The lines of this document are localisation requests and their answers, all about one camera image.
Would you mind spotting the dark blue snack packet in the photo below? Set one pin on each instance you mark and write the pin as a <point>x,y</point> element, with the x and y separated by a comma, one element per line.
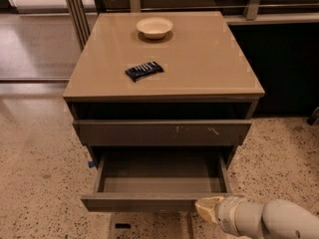
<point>145,70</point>

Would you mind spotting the white bowl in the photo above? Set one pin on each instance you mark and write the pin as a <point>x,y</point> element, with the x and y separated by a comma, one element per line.
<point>154,27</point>

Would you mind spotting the grey drawer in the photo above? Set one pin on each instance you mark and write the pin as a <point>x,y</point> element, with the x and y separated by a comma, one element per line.
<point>157,182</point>
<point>205,132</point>

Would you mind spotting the black floor label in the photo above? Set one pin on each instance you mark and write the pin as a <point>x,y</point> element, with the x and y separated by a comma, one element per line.
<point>122,226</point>

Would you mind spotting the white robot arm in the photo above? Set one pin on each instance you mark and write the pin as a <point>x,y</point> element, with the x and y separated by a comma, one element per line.
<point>276,219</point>

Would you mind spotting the blue tape piece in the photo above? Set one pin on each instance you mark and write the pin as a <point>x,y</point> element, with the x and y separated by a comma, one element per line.
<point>91,164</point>

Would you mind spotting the grey drawer cabinet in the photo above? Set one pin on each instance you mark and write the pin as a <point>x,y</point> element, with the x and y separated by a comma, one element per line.
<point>206,76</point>

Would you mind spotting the grey top drawer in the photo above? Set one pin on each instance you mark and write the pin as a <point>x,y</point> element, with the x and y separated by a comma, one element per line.
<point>205,132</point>

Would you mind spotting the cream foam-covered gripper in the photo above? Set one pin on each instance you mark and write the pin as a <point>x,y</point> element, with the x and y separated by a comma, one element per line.
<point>226,212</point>

